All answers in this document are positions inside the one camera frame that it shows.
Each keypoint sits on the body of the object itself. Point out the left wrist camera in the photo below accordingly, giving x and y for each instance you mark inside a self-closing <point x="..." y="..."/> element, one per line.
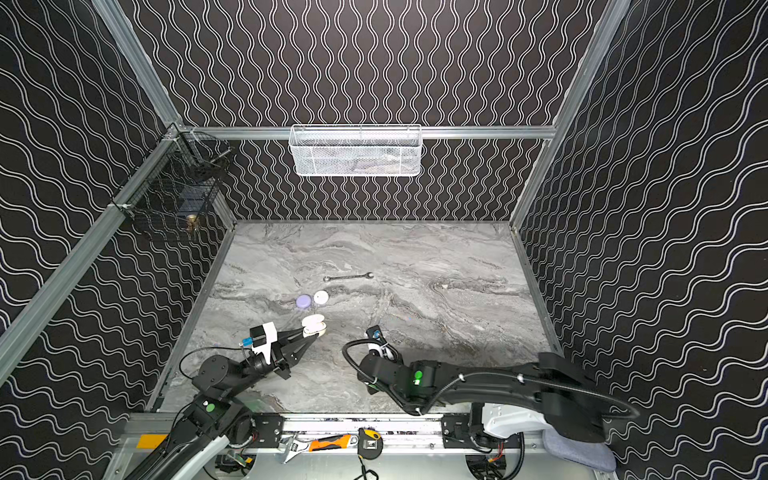
<point x="260" y="341"/>

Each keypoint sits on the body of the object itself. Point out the purple earbud charging case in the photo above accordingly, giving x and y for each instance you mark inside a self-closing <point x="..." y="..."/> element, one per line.
<point x="304" y="301"/>

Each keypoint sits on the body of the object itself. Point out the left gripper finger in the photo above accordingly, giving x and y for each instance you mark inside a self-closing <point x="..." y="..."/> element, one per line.
<point x="292" y="345"/>
<point x="282" y="368"/>

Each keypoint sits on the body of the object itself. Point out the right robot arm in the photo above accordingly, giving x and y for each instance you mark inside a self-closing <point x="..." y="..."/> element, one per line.
<point x="551" y="387"/>

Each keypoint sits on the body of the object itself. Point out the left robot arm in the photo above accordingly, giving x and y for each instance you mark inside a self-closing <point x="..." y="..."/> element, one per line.
<point x="215" y="419"/>

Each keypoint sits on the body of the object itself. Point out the black yellow tape measure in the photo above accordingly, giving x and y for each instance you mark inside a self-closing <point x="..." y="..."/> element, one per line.
<point x="370" y="444"/>

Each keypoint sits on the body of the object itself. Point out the brass padlock in basket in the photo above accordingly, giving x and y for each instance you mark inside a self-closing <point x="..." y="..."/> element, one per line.
<point x="192" y="223"/>

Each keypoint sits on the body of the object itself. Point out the orange adjustable wrench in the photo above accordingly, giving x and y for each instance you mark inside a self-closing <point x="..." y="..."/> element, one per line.
<point x="294" y="446"/>

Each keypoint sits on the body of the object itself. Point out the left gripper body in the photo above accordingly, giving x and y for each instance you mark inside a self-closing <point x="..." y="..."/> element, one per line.
<point x="281" y="354"/>

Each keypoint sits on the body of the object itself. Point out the white wire mesh basket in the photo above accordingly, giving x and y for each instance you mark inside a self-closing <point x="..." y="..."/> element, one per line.
<point x="356" y="150"/>

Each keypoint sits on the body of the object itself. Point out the grey cloth pad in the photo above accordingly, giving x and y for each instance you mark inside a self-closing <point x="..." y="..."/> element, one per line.
<point x="596" y="456"/>

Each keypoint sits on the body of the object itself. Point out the black wire basket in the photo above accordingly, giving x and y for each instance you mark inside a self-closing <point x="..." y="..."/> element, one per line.
<point x="186" y="181"/>

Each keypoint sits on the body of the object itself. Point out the yellow label plate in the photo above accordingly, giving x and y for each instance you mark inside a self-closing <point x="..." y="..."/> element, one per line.
<point x="151" y="441"/>

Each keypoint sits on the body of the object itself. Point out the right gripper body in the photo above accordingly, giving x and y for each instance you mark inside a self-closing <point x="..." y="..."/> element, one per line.
<point x="377" y="355"/>

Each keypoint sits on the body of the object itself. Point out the white earbud charging case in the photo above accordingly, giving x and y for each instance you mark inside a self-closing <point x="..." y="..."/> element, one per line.
<point x="321" y="297"/>

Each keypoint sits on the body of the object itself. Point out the silver combination wrench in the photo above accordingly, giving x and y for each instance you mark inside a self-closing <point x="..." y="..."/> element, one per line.
<point x="367" y="275"/>

